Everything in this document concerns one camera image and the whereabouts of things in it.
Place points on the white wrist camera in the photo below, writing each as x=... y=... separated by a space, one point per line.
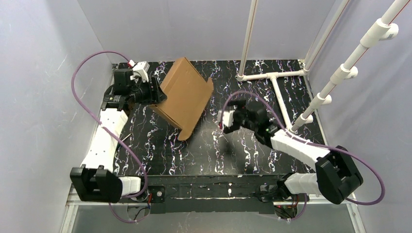
x=139 y=70
x=225 y=119

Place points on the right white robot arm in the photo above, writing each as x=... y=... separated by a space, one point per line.
x=335 y=174

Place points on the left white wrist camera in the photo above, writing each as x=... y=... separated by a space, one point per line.
x=139 y=70

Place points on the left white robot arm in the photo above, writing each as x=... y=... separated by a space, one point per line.
x=94 y=179

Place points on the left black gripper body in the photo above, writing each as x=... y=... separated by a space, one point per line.
x=154 y=92

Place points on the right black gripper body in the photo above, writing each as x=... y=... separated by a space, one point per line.
x=238 y=116

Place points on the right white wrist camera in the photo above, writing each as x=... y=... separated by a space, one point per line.
x=225 y=119

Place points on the brown cardboard box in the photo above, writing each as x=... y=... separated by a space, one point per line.
x=188 y=93

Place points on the aluminium rail frame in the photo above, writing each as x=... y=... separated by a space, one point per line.
x=335 y=174

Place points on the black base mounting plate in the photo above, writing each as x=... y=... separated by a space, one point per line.
x=219 y=193

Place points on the white PVC pipe frame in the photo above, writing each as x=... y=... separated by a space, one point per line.
x=384 y=28

